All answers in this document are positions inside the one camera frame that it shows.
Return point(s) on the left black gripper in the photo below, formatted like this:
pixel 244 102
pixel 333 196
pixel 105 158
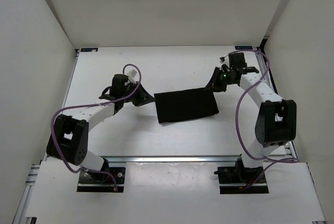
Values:
pixel 144 96

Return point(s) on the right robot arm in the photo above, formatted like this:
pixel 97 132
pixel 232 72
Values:
pixel 276 120

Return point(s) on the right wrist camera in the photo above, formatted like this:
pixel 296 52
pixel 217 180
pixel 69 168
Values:
pixel 227 63

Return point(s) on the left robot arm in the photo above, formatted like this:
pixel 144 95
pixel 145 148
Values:
pixel 69 140

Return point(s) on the right blue corner label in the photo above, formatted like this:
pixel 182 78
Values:
pixel 243 47

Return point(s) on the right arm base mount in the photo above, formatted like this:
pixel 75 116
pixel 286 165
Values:
pixel 240 180

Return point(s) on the white front cover board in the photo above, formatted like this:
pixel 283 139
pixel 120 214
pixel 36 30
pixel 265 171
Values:
pixel 175 193

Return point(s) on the aluminium frame rail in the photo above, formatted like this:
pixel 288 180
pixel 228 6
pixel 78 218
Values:
pixel 172 159

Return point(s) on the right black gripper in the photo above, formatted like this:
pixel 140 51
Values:
pixel 214 84

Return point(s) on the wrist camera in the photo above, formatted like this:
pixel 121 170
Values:
pixel 227 63
pixel 131 75

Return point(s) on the left blue corner label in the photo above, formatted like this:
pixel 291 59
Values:
pixel 89 49

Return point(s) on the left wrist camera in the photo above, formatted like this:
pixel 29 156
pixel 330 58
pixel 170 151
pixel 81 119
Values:
pixel 131 75

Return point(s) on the blue corner label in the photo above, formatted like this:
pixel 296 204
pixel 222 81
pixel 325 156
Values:
pixel 89 49
pixel 243 47

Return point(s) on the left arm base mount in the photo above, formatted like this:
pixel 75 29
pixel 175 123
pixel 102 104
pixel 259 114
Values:
pixel 102 183

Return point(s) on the black skirt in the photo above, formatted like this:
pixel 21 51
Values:
pixel 185 105

